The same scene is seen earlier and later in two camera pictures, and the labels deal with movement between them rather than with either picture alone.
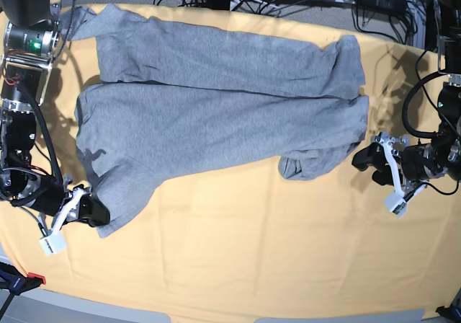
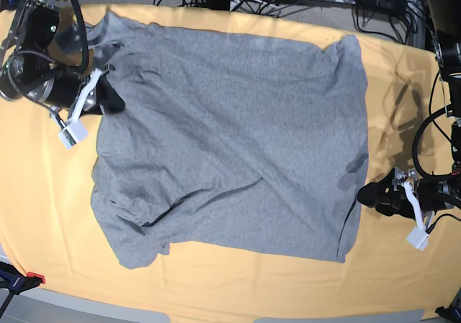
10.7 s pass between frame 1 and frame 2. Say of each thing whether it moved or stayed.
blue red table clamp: stayed
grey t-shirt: moved
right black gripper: moved
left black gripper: moved
